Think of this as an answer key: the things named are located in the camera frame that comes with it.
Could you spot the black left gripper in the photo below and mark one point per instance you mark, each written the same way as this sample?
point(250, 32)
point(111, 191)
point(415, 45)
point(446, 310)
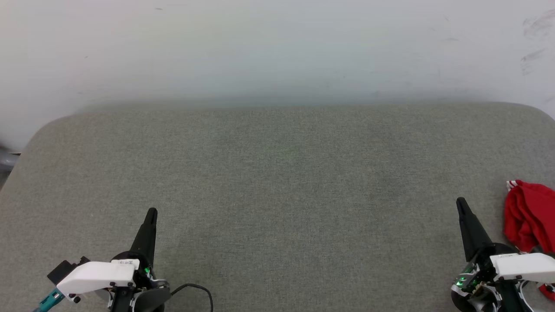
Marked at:
point(145, 277)

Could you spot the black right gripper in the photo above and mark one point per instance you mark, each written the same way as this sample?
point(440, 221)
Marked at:
point(501, 248)

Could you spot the red and white jersey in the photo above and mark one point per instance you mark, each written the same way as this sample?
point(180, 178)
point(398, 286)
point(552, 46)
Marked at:
point(529, 216)

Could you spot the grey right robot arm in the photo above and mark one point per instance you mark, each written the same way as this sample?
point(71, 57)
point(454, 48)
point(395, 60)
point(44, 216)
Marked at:
point(488, 302)

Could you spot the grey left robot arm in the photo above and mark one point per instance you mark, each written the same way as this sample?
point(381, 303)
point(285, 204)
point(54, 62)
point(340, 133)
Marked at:
point(151, 300)

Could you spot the grey fabric sofa cushion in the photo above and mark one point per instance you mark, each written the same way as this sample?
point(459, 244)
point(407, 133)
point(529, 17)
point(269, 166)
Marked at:
point(282, 195)

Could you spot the grey metal tube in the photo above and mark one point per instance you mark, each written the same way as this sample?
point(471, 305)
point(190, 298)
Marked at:
point(6, 161)

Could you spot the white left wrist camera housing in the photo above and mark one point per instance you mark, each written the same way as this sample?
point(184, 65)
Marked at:
point(95, 275)

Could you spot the teal left camera connector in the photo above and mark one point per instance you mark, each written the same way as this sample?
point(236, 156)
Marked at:
point(52, 299)

